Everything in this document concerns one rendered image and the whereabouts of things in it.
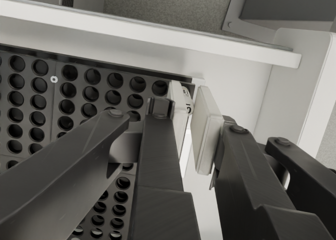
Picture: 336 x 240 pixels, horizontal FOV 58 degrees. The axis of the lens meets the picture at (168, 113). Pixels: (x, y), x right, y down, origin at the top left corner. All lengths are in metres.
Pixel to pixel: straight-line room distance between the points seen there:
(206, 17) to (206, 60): 0.84
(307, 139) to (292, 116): 0.02
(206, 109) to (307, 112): 0.11
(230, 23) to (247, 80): 0.83
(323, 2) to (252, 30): 0.58
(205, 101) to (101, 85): 0.11
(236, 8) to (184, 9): 0.18
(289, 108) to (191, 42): 0.10
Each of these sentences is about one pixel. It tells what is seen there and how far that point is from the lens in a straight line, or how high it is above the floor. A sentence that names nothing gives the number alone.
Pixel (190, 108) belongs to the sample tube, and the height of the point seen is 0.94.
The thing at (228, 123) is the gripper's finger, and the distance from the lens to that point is 0.16.
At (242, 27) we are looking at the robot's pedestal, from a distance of 1.16.
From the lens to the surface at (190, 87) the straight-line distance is 0.24.
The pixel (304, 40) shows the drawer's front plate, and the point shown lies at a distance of 0.27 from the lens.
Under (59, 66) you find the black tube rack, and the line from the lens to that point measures 0.25.
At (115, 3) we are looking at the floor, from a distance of 1.15.
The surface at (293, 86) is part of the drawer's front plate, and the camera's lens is 0.27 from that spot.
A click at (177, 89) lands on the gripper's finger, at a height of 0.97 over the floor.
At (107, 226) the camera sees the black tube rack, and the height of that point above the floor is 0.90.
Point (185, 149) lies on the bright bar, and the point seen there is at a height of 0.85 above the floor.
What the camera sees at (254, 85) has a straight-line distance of 0.32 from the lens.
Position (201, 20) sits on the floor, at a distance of 1.14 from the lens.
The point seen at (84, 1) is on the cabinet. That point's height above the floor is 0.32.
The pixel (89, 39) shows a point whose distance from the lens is 0.31.
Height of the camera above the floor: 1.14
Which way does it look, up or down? 72 degrees down
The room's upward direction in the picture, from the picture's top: 179 degrees clockwise
